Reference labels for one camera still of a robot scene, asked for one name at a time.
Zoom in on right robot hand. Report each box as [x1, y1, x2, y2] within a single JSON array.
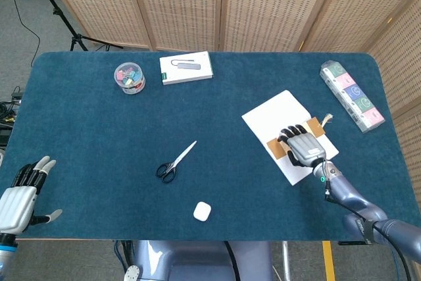
[[277, 124, 327, 167]]

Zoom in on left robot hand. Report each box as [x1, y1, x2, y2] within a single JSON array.
[[0, 155, 63, 234]]

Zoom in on orange and cream bookmark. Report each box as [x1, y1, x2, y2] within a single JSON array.
[[266, 113, 335, 160]]

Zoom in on white notebook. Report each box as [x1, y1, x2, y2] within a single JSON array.
[[241, 89, 339, 186]]

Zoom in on colourful tissue multipack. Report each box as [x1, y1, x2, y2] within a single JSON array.
[[320, 60, 385, 134]]

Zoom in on metal table leg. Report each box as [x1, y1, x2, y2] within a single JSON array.
[[281, 241, 292, 281]]

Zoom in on blue table mat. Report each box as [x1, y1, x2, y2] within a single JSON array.
[[0, 51, 416, 242]]

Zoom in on white earbuds case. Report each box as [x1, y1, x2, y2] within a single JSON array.
[[193, 201, 212, 222]]

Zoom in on white USB hub box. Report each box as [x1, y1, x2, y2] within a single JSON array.
[[159, 51, 214, 86]]

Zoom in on grey robot torso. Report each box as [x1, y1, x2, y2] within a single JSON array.
[[123, 240, 276, 281]]

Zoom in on clear jar of binder clips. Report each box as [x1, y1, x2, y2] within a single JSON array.
[[113, 62, 146, 95]]

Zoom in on wicker folding screen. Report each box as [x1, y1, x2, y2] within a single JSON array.
[[38, 0, 421, 281]]

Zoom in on black tripod stand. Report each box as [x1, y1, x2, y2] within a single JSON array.
[[25, 0, 124, 52]]

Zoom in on bundle of floor cables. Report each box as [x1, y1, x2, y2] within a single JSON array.
[[0, 86, 23, 147]]

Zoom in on black handled scissors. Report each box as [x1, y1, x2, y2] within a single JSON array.
[[155, 140, 198, 184]]

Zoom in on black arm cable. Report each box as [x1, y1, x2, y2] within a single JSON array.
[[324, 192, 414, 281]]

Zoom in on thin black floor cable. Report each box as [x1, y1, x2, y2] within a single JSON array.
[[3, 0, 41, 68]]

